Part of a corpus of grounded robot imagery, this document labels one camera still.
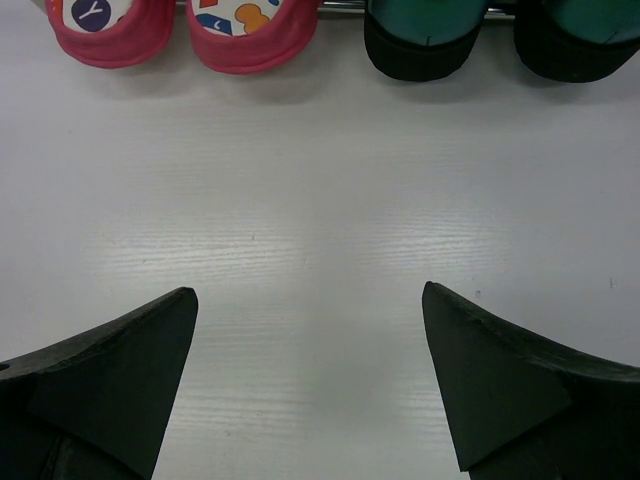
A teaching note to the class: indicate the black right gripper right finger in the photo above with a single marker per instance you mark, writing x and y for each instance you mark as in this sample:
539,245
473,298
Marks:
522,406

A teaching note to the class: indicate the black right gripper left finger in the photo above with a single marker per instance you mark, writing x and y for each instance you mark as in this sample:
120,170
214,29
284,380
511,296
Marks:
97,405

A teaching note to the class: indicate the pink patterned sandal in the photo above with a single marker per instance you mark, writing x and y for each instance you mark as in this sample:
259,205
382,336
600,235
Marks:
246,37
111,34

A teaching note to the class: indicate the right dark green shoe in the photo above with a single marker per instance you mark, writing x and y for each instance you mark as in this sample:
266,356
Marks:
576,41

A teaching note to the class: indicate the dark green shoe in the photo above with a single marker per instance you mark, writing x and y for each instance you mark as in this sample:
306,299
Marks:
421,40
576,41

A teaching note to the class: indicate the left dark green shoe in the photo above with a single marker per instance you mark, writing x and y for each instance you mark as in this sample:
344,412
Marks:
421,40

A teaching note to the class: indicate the cream metal shoe shelf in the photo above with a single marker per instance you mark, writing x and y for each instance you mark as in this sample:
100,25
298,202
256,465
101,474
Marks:
498,10

